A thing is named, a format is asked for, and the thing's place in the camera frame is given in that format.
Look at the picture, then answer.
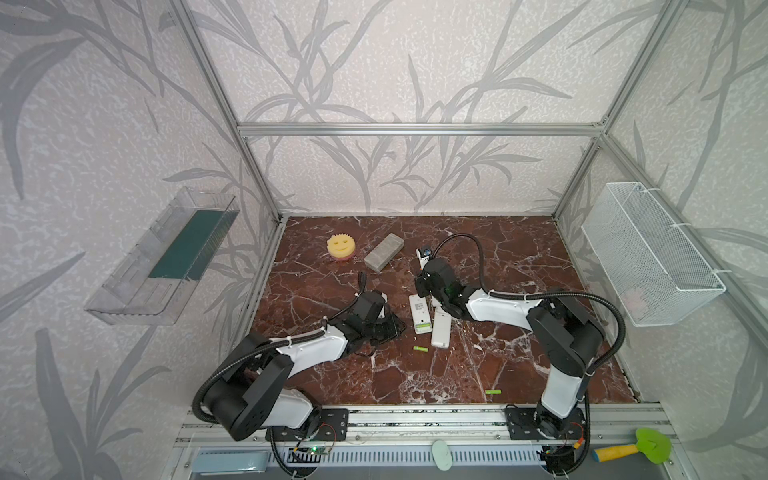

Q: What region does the white remote with display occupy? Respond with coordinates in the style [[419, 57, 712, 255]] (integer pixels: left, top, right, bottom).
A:
[[408, 294, 432, 334]]

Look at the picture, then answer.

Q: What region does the white remote with batteries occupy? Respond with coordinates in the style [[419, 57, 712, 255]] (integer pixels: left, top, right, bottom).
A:
[[431, 306, 452, 349]]

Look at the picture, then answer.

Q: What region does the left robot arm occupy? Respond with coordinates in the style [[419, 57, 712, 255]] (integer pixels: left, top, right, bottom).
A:
[[191, 291, 406, 441]]

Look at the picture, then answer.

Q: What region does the grey stone block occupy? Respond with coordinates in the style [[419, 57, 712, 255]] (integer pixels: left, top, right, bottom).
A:
[[364, 233, 404, 273]]

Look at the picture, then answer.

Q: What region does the yellow smiley sponge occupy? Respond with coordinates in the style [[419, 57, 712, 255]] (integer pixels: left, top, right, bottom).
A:
[[327, 234, 356, 261]]

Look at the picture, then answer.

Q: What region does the pale green oval knob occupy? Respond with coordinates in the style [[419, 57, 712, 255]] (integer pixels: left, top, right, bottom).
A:
[[431, 440, 453, 472]]

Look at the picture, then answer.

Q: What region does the green yellow toy hammer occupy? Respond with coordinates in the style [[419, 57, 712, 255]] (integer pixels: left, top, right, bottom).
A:
[[593, 428, 672, 465]]

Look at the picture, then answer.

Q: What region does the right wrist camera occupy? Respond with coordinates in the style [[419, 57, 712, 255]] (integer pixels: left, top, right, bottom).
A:
[[416, 246, 432, 269]]

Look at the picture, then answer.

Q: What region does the clear plastic wall shelf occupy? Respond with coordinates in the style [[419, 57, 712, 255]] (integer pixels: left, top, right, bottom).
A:
[[85, 187, 240, 326]]

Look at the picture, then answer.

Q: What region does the white wire mesh basket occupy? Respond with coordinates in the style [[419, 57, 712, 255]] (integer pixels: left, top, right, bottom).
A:
[[582, 182, 726, 327]]

